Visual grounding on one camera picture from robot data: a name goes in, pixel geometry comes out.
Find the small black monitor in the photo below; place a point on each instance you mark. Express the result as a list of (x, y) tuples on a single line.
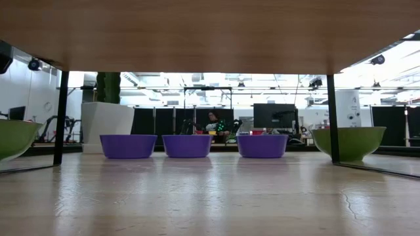
[(17, 113)]

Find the red cup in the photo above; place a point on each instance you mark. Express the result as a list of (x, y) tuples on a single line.
[(257, 132)]

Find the white angular planter pot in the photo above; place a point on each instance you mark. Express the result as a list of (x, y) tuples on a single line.
[(105, 121)]

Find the small wooden shelf rack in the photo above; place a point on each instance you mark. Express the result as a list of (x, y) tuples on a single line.
[(210, 32)]

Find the purple plastic mini bowl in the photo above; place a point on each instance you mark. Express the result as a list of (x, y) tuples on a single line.
[(262, 147), (187, 147), (128, 147)]

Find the black partition wall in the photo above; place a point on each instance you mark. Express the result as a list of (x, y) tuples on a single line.
[(387, 124), (144, 121)]

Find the white cylindrical column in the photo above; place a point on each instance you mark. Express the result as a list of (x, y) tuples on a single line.
[(348, 108)]

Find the round wall clock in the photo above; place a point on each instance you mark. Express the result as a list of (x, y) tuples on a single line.
[(47, 106)]

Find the green cactus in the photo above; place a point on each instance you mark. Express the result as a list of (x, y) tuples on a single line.
[(110, 88)]

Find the green bowl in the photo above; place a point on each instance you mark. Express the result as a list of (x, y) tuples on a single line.
[(16, 137), (361, 141)]

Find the background black robot arm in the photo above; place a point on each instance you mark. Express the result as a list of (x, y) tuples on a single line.
[(70, 123)]

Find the black ceiling spotlight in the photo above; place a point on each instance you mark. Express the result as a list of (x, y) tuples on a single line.
[(33, 64), (377, 59)]

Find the person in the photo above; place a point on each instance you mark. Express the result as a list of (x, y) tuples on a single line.
[(213, 126)]

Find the yellow cup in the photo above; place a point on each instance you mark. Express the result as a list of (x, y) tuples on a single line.
[(212, 132)]

